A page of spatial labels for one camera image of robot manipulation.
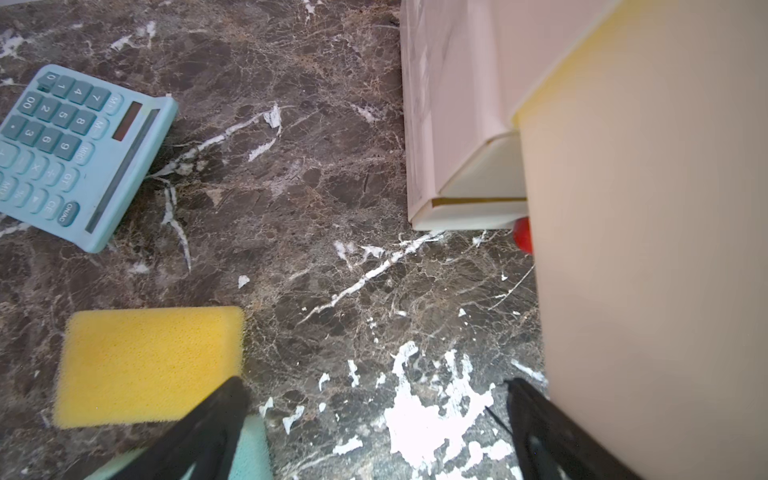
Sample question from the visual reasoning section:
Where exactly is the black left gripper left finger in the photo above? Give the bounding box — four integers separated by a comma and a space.
112, 376, 250, 479

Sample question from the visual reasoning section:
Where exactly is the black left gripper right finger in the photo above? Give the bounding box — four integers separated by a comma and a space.
505, 378, 638, 480

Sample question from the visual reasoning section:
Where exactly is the teal sponge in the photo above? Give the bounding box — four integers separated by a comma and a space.
86, 414, 273, 480

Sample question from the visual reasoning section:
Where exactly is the yellow sponge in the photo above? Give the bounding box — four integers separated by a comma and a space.
53, 306, 245, 429

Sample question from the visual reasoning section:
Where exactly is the red drawer knob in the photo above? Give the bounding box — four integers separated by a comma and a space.
513, 217, 533, 255

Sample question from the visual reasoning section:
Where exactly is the cream top drawer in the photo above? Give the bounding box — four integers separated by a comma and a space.
517, 1, 767, 479

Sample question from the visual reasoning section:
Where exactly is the cream drawer cabinet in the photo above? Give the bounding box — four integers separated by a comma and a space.
400, 0, 616, 231

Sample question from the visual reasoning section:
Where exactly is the light blue calculator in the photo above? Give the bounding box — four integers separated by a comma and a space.
1, 64, 178, 253

